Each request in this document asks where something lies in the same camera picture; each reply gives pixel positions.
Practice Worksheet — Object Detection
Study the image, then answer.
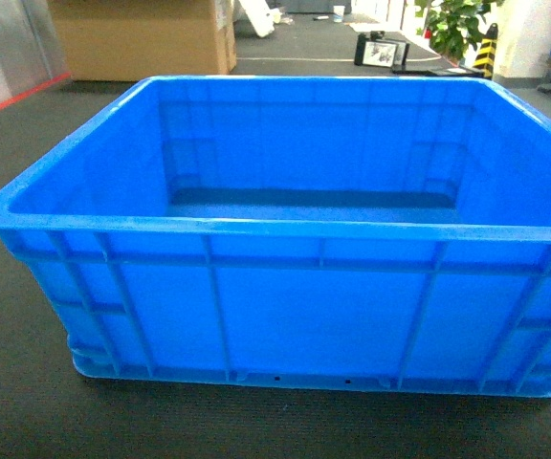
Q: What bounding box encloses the large blue plastic crate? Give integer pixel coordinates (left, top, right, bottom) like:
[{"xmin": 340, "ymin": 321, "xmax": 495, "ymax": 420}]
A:
[{"xmin": 0, "ymin": 76, "xmax": 551, "ymax": 398}]

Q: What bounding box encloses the large cardboard box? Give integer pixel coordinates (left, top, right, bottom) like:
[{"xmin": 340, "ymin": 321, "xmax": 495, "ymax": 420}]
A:
[{"xmin": 47, "ymin": 1, "xmax": 237, "ymax": 82}]

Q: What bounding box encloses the black framed picture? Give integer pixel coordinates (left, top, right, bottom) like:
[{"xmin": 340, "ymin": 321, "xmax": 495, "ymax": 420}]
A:
[{"xmin": 353, "ymin": 31, "xmax": 410, "ymax": 69}]

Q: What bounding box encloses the white foam board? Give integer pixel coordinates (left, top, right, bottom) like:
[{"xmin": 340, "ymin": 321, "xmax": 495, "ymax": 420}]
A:
[{"xmin": 239, "ymin": 0, "xmax": 275, "ymax": 38}]

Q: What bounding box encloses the white paper cup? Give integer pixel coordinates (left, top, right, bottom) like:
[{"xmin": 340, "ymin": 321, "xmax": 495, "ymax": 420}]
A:
[{"xmin": 333, "ymin": 5, "xmax": 345, "ymax": 23}]

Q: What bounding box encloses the yellow black striped bollard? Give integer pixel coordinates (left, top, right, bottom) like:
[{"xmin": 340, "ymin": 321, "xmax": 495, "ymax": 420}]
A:
[{"xmin": 473, "ymin": 23, "xmax": 498, "ymax": 79}]

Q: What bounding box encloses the green potted plant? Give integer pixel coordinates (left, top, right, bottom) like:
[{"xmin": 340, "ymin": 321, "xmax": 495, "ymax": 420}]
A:
[{"xmin": 413, "ymin": 0, "xmax": 504, "ymax": 63}]

